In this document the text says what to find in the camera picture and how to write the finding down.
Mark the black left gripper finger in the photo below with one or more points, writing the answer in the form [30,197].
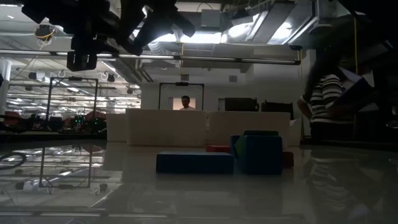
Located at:
[132,25]
[174,15]

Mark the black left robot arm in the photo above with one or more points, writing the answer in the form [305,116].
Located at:
[46,12]

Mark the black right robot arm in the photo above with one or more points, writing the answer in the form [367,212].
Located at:
[382,7]

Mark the grey overhead light bar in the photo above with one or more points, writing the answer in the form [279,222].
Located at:
[217,59]

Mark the person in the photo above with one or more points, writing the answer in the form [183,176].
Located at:
[186,101]
[326,99]

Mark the white plastic bin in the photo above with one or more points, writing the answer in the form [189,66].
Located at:
[295,133]
[164,127]
[116,127]
[224,127]

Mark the black monitor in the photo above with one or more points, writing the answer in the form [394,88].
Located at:
[241,104]

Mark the white column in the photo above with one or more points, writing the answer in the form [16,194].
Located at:
[4,87]

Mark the dark background table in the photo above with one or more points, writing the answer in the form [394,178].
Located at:
[31,136]

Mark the red wooden cube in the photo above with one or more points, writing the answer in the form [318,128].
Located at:
[217,148]

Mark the green wooden cylinder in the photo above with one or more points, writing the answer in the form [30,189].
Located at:
[239,146]

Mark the blue wooden long block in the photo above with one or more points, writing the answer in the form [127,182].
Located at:
[192,162]

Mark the red wooden long block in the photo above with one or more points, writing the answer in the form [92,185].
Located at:
[288,159]

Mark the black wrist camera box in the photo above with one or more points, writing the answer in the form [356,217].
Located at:
[81,62]

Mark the black metal frame rig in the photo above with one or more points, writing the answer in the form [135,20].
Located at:
[49,99]

